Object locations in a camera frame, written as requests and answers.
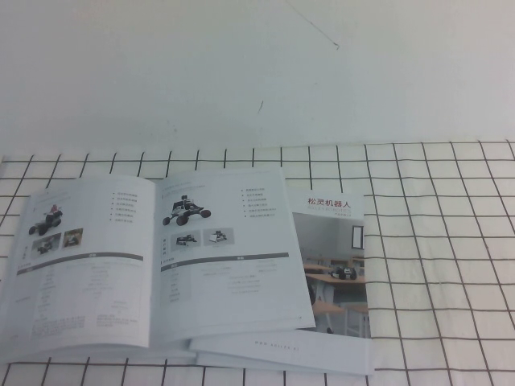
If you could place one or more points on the white product catalogue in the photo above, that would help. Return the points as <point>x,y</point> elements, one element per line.
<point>120,281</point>

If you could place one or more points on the closed catalogue with classroom cover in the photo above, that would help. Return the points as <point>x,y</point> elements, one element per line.
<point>342,249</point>

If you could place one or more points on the white black-grid tablecloth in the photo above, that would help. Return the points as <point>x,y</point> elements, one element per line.
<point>442,241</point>

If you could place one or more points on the white booklet under catalogue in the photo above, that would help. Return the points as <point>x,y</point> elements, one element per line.
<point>342,369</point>

